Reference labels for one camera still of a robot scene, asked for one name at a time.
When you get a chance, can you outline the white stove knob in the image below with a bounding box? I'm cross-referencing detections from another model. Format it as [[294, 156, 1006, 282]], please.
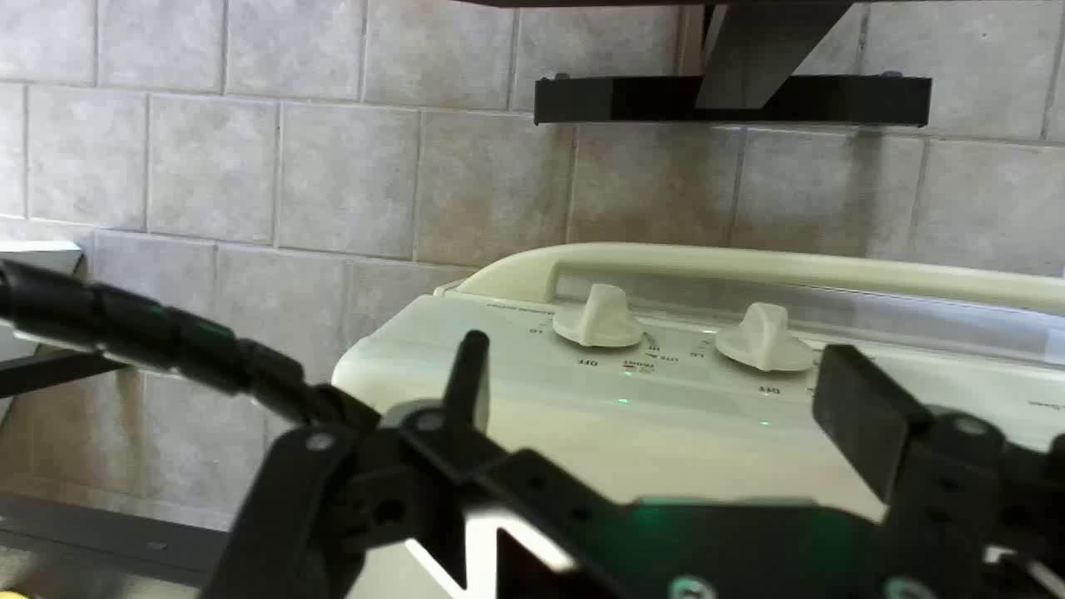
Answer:
[[715, 303, 816, 374], [552, 282, 642, 349]]

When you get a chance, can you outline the black corrugated cable conduit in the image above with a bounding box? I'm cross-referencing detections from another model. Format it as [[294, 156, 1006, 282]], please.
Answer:
[[0, 255, 379, 428]]

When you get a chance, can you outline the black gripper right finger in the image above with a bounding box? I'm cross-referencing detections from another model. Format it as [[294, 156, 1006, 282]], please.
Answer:
[[813, 347, 934, 503]]

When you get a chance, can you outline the black wall shelf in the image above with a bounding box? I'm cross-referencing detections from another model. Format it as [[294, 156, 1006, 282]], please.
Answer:
[[466, 0, 932, 126]]

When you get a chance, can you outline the white gas stove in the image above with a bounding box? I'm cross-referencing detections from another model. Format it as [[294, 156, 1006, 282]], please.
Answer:
[[332, 243, 1065, 515]]

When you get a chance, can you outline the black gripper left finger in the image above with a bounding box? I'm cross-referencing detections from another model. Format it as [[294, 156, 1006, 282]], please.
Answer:
[[443, 330, 490, 428]]

